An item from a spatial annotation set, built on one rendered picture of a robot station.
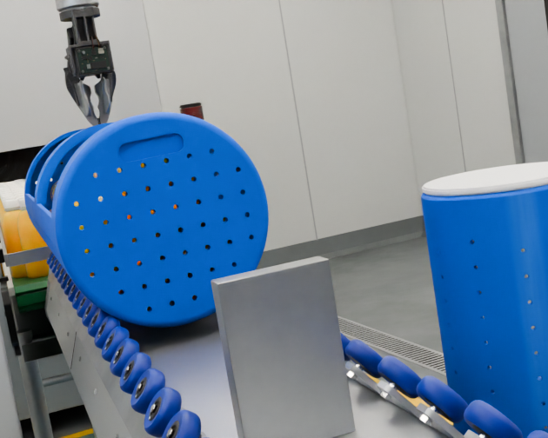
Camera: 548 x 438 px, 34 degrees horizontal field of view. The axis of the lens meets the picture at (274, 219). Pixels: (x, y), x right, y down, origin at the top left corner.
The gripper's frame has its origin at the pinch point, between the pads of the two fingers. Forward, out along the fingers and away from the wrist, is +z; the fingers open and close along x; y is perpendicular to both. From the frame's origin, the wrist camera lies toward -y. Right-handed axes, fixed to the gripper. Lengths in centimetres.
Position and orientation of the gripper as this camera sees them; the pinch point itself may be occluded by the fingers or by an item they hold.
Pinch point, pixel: (98, 122)
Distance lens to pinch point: 165.9
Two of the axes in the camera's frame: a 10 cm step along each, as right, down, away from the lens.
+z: 1.6, 9.8, 1.3
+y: 3.1, 0.7, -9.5
